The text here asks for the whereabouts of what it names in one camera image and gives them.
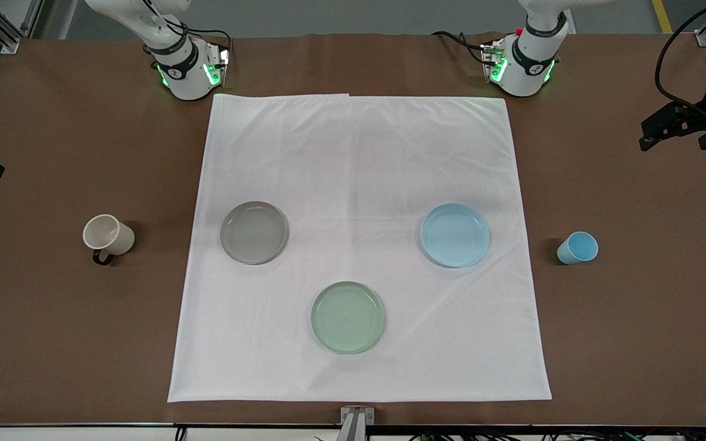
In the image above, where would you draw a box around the blue cup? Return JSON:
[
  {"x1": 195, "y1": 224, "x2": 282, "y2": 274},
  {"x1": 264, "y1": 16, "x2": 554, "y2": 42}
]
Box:
[{"x1": 556, "y1": 231, "x2": 599, "y2": 266}]

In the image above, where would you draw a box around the white mug black handle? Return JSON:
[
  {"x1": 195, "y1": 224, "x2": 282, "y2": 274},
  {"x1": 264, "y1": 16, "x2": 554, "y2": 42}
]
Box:
[{"x1": 82, "y1": 214, "x2": 136, "y2": 266}]

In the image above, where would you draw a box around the blue plate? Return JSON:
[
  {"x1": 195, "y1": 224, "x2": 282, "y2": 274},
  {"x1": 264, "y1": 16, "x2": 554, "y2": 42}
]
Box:
[{"x1": 420, "y1": 203, "x2": 491, "y2": 269}]

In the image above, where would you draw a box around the gray plate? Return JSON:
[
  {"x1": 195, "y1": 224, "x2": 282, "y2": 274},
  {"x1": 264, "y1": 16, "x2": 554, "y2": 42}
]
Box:
[{"x1": 219, "y1": 200, "x2": 289, "y2": 266}]

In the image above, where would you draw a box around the green plate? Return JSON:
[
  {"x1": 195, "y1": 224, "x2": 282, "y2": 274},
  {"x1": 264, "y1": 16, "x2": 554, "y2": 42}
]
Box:
[{"x1": 310, "y1": 281, "x2": 387, "y2": 355}]

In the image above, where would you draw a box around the white cloth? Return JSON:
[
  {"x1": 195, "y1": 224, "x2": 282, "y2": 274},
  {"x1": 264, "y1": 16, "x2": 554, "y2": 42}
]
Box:
[{"x1": 167, "y1": 93, "x2": 553, "y2": 404}]

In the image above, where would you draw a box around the black left arm base cable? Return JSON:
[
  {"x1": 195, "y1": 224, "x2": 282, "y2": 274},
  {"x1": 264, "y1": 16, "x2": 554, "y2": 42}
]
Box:
[{"x1": 431, "y1": 30, "x2": 490, "y2": 64}]

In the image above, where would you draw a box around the black arm base cable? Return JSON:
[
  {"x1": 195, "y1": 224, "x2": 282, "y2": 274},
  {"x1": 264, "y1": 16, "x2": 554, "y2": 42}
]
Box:
[
  {"x1": 142, "y1": 0, "x2": 234, "y2": 57},
  {"x1": 431, "y1": 30, "x2": 490, "y2": 64}
]

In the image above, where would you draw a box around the black right arm base cable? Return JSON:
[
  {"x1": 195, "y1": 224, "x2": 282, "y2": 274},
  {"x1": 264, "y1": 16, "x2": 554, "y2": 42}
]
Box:
[{"x1": 142, "y1": 0, "x2": 234, "y2": 57}]

